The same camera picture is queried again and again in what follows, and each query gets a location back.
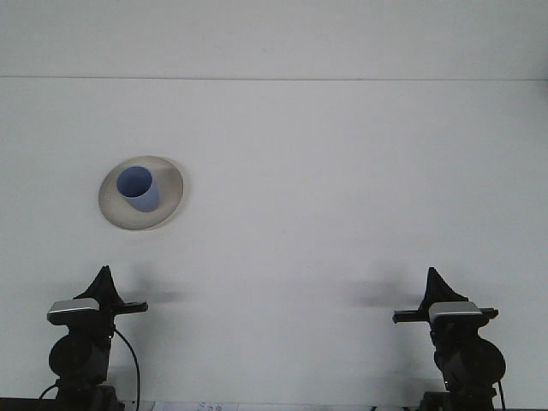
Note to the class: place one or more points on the pale round plate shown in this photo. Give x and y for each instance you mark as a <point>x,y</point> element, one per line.
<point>124,217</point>

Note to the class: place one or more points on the grey camera box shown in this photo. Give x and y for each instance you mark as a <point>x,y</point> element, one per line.
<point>73,306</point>
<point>454,309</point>

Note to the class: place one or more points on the pale blue cup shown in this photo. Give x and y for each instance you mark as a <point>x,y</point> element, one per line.
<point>145,201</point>

